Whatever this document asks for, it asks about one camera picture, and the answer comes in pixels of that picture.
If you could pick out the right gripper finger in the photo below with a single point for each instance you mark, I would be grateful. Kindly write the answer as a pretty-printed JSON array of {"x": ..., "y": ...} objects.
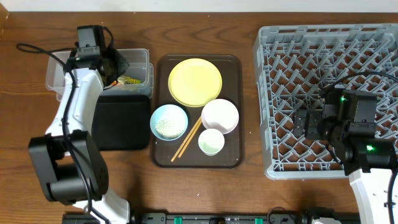
[
  {"x": 298, "y": 105},
  {"x": 315, "y": 104}
]

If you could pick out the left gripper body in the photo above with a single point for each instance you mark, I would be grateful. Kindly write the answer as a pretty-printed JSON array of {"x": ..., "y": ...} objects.
[{"x": 117, "y": 65}]

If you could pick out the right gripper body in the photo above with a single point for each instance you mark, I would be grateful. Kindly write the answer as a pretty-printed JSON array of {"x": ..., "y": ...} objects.
[{"x": 310, "y": 125}]

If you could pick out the green snack wrapper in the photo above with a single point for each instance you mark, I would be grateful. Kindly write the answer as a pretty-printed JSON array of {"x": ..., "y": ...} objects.
[{"x": 123, "y": 81}]

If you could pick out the blue bowl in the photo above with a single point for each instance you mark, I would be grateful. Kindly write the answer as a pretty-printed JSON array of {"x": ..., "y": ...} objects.
[{"x": 168, "y": 111}]

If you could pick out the rice food waste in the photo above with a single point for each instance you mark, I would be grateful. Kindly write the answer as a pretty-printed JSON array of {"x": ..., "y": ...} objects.
[{"x": 169, "y": 128}]

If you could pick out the yellow plate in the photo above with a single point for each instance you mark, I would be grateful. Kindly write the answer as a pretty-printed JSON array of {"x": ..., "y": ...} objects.
[{"x": 194, "y": 82}]

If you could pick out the white paper cup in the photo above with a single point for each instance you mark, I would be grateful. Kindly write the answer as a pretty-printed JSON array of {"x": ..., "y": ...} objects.
[{"x": 211, "y": 141}]

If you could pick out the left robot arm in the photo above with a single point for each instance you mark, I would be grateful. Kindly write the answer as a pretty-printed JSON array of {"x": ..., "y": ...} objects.
[{"x": 68, "y": 164}]

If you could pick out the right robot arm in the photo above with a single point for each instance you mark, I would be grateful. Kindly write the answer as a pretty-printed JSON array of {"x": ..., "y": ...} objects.
[{"x": 369, "y": 163}]

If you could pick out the grey dishwasher rack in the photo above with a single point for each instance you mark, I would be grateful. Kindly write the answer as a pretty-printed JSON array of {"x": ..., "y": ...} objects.
[{"x": 293, "y": 63}]

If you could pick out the clear plastic bin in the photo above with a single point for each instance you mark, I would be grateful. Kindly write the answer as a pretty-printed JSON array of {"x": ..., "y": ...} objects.
[{"x": 139, "y": 68}]

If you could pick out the black plastic bin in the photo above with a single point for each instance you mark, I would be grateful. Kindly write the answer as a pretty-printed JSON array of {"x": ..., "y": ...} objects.
[{"x": 121, "y": 123}]

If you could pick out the pink bowl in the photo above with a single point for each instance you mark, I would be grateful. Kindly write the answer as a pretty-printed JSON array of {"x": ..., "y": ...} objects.
[{"x": 220, "y": 114}]

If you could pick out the brown serving tray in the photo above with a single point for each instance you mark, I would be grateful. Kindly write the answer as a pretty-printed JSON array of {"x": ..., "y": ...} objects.
[{"x": 232, "y": 153}]

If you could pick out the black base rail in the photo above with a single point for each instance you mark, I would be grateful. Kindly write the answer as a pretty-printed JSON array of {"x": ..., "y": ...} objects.
[{"x": 161, "y": 218}]

